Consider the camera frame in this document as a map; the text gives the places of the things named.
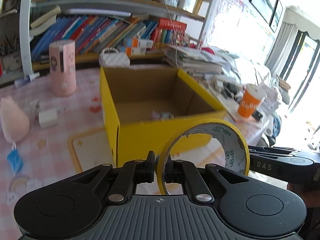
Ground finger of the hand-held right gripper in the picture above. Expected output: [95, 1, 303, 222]
[249, 145, 299, 157]

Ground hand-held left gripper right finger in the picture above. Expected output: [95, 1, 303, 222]
[164, 154, 253, 203]

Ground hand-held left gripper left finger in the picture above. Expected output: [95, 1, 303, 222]
[67, 151, 156, 204]

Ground yellow cardboard box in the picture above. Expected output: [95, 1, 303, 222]
[99, 66, 228, 168]

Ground yellow tape roll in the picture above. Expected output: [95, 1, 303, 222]
[157, 118, 250, 195]

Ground grey toy car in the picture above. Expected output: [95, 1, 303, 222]
[151, 110, 174, 120]

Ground pink plush pouch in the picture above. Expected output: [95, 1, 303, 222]
[0, 97, 30, 143]

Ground person's right forearm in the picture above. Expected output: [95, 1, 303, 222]
[286, 180, 320, 233]

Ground orange paper cup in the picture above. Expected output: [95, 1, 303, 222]
[237, 84, 267, 119]

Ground white power strip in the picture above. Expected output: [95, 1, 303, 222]
[215, 79, 240, 98]

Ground small white box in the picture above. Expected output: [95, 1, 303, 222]
[38, 109, 58, 128]

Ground stack of notebooks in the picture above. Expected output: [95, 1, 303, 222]
[162, 44, 230, 78]

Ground white quilted purse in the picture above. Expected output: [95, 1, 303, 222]
[99, 47, 130, 67]

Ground pink humidifier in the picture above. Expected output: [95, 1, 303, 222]
[49, 39, 77, 97]

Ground orange and blue carton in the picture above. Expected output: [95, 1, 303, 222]
[125, 39, 153, 48]

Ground colourful acrylic figure stands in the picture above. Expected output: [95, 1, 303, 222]
[172, 30, 190, 47]

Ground small blue pouch charm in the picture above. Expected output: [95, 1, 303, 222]
[6, 149, 24, 173]

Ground row of colourful books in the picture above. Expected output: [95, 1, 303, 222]
[30, 15, 188, 63]

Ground thick red book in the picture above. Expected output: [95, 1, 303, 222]
[157, 17, 187, 30]

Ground blue spray bottle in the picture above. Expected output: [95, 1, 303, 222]
[14, 72, 40, 88]

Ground white pencil bucket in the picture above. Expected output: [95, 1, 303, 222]
[177, 0, 198, 13]

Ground thick cream-paged book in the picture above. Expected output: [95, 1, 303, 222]
[30, 5, 62, 37]

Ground wall poster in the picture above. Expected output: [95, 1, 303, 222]
[207, 0, 244, 43]

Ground white cable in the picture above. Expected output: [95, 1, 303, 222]
[159, 0, 181, 68]

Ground white bookshelf frame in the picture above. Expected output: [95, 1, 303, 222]
[19, 0, 220, 73]

